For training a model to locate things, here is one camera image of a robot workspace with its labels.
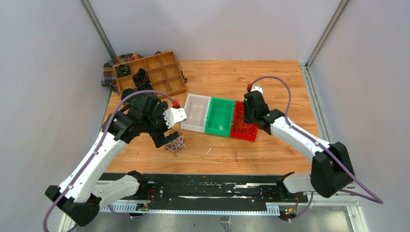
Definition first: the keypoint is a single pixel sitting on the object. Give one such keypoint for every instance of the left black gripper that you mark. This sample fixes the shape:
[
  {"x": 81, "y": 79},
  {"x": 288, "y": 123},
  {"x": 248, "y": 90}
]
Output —
[{"x": 160, "y": 109}]

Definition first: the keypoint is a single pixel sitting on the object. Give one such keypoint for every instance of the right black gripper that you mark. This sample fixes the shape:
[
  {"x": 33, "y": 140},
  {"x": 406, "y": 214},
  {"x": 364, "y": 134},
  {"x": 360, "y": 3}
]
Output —
[{"x": 246, "y": 118}]

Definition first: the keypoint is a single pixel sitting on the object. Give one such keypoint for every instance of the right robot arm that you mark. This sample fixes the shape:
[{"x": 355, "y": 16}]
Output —
[{"x": 331, "y": 168}]

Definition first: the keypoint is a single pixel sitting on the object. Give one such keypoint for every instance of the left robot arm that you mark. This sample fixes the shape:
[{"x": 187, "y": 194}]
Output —
[{"x": 78, "y": 196}]

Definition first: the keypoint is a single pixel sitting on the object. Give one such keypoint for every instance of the red plastic bin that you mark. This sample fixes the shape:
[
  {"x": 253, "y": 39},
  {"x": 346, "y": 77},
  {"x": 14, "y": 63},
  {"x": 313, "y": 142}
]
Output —
[{"x": 240, "y": 129}]

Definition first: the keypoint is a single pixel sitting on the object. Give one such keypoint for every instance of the green plastic bin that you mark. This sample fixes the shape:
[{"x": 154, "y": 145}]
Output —
[{"x": 220, "y": 117}]

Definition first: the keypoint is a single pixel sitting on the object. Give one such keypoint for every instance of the white plastic bin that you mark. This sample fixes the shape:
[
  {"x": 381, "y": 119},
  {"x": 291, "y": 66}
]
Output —
[{"x": 196, "y": 108}]

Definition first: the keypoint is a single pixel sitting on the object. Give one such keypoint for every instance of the wooden compartment tray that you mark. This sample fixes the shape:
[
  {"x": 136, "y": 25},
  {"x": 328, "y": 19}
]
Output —
[{"x": 161, "y": 70}]

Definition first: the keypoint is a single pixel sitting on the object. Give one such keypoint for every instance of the plaid cloth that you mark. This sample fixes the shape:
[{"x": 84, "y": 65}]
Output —
[{"x": 108, "y": 74}]

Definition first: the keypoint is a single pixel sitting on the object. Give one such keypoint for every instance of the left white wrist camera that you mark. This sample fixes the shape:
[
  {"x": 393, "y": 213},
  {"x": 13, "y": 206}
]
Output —
[{"x": 173, "y": 116}]

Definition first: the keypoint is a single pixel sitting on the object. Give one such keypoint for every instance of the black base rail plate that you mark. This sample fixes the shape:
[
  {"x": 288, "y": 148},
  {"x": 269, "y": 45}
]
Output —
[{"x": 214, "y": 192}]

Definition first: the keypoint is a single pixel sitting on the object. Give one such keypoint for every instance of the black coiled strap four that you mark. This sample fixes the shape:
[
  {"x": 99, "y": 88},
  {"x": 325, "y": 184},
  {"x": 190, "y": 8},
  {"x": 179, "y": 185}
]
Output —
[{"x": 144, "y": 87}]

